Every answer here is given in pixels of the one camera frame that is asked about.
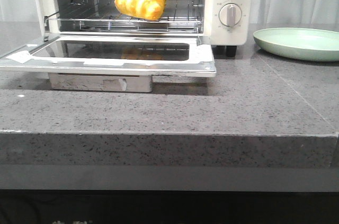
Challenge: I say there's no white oven door handle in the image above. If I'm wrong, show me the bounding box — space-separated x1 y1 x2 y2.
48 73 153 93

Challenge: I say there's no lower timer knob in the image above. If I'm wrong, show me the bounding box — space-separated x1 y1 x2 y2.
219 3 242 27

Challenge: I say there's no light green plate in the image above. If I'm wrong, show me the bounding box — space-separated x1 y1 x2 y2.
253 28 338 62

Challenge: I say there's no white Toshiba toaster oven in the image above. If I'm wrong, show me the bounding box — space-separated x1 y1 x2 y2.
29 0 255 57

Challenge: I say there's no glass oven door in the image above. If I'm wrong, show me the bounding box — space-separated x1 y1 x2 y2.
1 34 216 77

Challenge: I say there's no orange yellow croissant bread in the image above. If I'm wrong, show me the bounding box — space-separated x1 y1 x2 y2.
114 0 166 21

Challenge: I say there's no metal wire oven rack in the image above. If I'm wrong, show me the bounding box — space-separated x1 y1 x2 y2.
44 0 204 41

